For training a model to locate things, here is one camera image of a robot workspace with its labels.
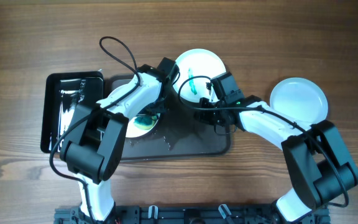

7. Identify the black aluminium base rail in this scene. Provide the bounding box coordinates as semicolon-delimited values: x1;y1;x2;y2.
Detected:
53;204;331;224

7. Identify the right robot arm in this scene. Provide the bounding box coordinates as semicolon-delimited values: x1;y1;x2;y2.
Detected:
186;72;358;223

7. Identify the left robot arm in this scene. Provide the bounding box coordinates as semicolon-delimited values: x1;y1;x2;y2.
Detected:
53;58;179;223

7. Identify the green yellow sponge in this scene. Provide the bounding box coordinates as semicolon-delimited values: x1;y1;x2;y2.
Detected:
134;115;158;130

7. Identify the dark brown serving tray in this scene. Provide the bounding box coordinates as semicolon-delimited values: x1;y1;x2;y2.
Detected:
121;90;232;162

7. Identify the white plate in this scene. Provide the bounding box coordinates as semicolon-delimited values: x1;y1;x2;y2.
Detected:
269;77;329;123
173;49;226;103
109;86;162;138

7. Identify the black rectangular water tray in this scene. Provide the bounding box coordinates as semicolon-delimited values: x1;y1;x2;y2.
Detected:
40;71;104;153

